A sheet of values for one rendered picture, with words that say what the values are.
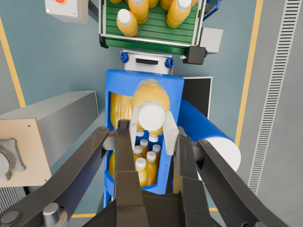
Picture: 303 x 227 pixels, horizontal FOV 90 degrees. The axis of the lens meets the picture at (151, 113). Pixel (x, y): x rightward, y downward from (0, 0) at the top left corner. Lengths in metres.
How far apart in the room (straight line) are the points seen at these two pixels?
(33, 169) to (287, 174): 2.86
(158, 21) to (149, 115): 0.63
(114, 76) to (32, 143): 0.59
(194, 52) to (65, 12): 0.48
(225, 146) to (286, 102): 1.63
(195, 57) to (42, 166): 0.90
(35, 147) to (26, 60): 1.29
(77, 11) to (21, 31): 1.48
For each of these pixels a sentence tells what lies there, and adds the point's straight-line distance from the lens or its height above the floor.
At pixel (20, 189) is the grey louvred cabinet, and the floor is 0.15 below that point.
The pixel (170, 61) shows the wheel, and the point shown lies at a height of 0.97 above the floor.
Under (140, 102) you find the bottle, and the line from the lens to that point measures 0.24.
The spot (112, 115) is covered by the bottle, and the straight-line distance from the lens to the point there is 0.62.
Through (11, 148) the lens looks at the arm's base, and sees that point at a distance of 0.98.
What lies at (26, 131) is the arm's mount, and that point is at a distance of 0.92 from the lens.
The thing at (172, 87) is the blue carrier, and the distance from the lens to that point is 0.48.
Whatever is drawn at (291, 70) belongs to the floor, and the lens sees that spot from 2.30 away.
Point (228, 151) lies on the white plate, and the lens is 0.85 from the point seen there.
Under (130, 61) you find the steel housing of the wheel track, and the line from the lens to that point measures 0.75.
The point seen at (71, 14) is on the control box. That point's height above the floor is 1.10.
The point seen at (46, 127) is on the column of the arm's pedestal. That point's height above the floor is 0.87.
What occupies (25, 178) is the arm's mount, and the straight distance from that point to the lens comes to 1.08.
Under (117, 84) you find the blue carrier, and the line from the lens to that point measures 0.48.
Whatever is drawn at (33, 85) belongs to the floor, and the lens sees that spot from 2.08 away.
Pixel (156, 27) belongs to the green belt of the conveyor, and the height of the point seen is 0.90.
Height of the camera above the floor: 1.67
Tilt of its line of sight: 72 degrees down
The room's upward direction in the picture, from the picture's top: 174 degrees clockwise
